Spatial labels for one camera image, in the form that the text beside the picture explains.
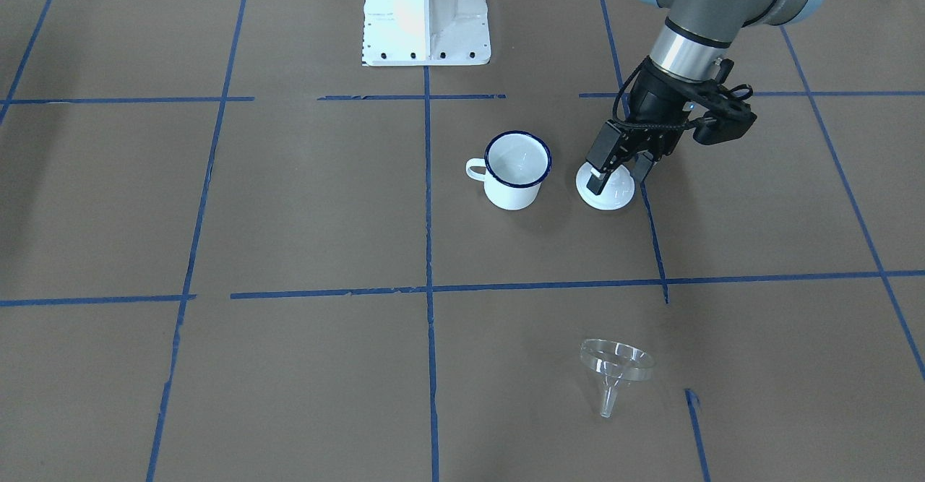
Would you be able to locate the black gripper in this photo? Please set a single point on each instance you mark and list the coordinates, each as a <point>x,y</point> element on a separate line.
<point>652,106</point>

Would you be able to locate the white enamel cup lid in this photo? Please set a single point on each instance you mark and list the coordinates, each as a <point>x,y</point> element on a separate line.
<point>617,193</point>

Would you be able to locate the clear glass funnel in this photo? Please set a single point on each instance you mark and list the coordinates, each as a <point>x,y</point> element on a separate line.
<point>615,364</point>

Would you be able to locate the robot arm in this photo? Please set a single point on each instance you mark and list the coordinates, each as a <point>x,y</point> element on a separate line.
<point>697,34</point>

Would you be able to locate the white enamel cup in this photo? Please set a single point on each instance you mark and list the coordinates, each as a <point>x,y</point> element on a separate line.
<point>512,169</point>

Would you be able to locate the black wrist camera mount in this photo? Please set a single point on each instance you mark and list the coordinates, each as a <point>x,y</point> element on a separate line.
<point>728,114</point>

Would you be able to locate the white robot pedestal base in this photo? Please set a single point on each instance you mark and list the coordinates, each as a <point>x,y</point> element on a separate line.
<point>425,32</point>

